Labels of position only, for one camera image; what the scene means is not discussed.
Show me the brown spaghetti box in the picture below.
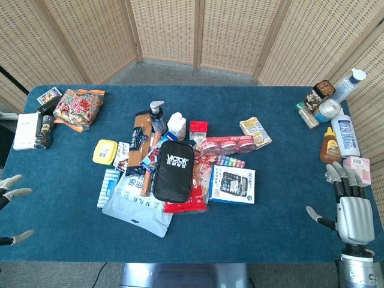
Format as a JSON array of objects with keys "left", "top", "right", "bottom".
[{"left": 124, "top": 110, "right": 154, "bottom": 177}]

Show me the woven bamboo folding screen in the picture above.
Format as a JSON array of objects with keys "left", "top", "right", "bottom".
[{"left": 0, "top": 0, "right": 384, "bottom": 211}]

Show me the red plastic snack packet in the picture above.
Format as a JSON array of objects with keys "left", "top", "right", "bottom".
[{"left": 163, "top": 149, "right": 223, "bottom": 215}]

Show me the red triple cup pack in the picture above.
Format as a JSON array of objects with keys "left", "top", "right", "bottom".
[{"left": 199, "top": 134, "right": 256, "bottom": 157}]

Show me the white rectangular box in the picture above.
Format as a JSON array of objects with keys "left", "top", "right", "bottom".
[{"left": 13, "top": 112, "right": 43, "bottom": 151}]

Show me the white blue resealable pouch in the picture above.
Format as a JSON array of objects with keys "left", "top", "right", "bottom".
[{"left": 101, "top": 172, "right": 174, "bottom": 239}]

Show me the light blue striped packet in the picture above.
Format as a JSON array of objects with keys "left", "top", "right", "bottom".
[{"left": 96, "top": 168, "right": 121, "bottom": 209}]

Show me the blue white cartoon box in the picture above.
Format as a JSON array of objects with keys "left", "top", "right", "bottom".
[{"left": 139, "top": 131, "right": 178, "bottom": 173}]

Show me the blue felt table cloth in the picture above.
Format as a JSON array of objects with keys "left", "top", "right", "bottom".
[{"left": 0, "top": 84, "right": 384, "bottom": 265}]

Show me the black pepper grinder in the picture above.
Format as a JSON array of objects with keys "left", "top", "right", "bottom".
[{"left": 34, "top": 115, "right": 56, "bottom": 150}]

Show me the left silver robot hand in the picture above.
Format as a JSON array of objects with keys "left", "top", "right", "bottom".
[{"left": 0, "top": 174, "right": 35, "bottom": 246}]

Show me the green cap spice jar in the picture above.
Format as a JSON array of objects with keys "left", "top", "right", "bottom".
[{"left": 293, "top": 101, "right": 320, "bottom": 130}]

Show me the white blue Dexin box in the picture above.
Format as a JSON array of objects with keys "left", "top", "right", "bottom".
[{"left": 208, "top": 164, "right": 257, "bottom": 206}]

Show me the yellow lidded plastic box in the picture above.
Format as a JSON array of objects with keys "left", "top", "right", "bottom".
[{"left": 92, "top": 139, "right": 118, "bottom": 166}]

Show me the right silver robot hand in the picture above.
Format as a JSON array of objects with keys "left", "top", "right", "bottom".
[{"left": 305, "top": 161, "right": 376, "bottom": 244}]

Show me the dark pump dispenser bottle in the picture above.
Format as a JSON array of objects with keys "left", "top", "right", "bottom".
[{"left": 148, "top": 101, "right": 168, "bottom": 134}]

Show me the amber honey bottle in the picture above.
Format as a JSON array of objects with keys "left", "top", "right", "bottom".
[{"left": 319, "top": 127, "right": 343, "bottom": 164}]

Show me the white squat bottle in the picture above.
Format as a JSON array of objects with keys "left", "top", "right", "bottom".
[{"left": 166, "top": 112, "right": 187, "bottom": 142}]

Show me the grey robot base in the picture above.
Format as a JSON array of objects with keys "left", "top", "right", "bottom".
[{"left": 119, "top": 262, "right": 254, "bottom": 288}]

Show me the brown nut container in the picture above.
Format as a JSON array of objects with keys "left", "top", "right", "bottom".
[{"left": 304, "top": 79, "right": 337, "bottom": 115}]

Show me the clear blue cap bottle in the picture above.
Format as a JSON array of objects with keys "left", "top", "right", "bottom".
[{"left": 333, "top": 68, "right": 367, "bottom": 104}]

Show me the white red printed card pack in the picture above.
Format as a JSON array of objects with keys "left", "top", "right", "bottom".
[{"left": 112, "top": 141, "right": 131, "bottom": 172}]

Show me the white round jar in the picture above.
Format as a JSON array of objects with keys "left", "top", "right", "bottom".
[{"left": 317, "top": 98, "right": 343, "bottom": 124}]

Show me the small red white box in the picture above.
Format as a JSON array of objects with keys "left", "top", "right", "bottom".
[{"left": 188, "top": 120, "right": 209, "bottom": 142}]

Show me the colourful marker pen set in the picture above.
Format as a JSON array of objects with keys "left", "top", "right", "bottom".
[{"left": 216, "top": 154, "right": 247, "bottom": 169}]

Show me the white blue label bottle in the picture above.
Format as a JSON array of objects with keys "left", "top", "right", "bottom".
[{"left": 331, "top": 113, "right": 361, "bottom": 158}]

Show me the small printed card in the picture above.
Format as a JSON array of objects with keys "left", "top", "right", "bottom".
[{"left": 36, "top": 86, "right": 63, "bottom": 105}]

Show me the black Victor pouch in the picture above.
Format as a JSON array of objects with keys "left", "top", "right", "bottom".
[{"left": 152, "top": 140, "right": 196, "bottom": 203}]

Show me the red orange snack bag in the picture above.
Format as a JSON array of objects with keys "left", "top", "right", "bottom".
[{"left": 52, "top": 88, "right": 106, "bottom": 133}]

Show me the black glasses case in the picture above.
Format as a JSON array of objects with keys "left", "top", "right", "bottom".
[{"left": 36, "top": 95, "right": 63, "bottom": 116}]

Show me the pink small carton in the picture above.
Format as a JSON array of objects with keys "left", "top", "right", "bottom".
[{"left": 343, "top": 156, "right": 371, "bottom": 187}]

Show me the yellow folded paper packet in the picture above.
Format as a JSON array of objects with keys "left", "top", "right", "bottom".
[{"left": 239, "top": 117, "right": 273, "bottom": 148}]

